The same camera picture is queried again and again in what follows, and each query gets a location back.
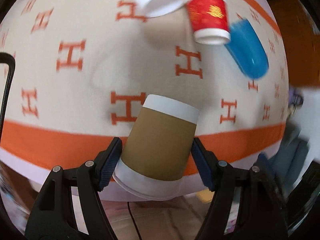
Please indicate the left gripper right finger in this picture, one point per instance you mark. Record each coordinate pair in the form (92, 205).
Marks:
(260, 214)

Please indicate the brown paper cup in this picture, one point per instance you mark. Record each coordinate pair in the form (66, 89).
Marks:
(156, 152)

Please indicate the blue plastic cup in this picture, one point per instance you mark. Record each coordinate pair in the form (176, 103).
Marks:
(247, 50)

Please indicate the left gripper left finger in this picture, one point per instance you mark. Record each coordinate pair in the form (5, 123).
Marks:
(53, 216)

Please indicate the red paper cup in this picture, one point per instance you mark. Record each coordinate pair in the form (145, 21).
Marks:
(209, 21)

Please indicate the white printed tablecloth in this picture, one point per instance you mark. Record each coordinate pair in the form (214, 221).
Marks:
(37, 172)

